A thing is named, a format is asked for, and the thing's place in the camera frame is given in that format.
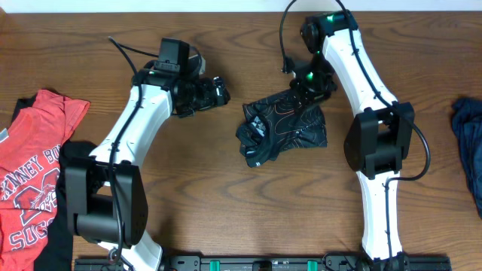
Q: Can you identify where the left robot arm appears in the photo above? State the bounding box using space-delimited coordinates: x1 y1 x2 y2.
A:
65 69 230 270

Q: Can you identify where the black mounting rail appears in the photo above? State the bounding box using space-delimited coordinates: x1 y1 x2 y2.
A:
74 254 453 271

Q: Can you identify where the black orange-patterned jersey shirt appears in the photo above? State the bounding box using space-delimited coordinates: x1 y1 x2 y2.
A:
236 90 328 168

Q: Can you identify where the dark navy blue garment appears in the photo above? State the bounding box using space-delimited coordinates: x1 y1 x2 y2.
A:
451 97 481 218

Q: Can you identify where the plain black garment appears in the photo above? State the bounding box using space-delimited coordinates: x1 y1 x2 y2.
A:
11 94 94 270

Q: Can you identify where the red printed t-shirt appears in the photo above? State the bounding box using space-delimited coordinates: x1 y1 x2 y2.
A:
1 89 90 270

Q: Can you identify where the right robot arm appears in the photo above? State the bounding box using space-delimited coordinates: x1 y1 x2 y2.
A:
297 11 414 270

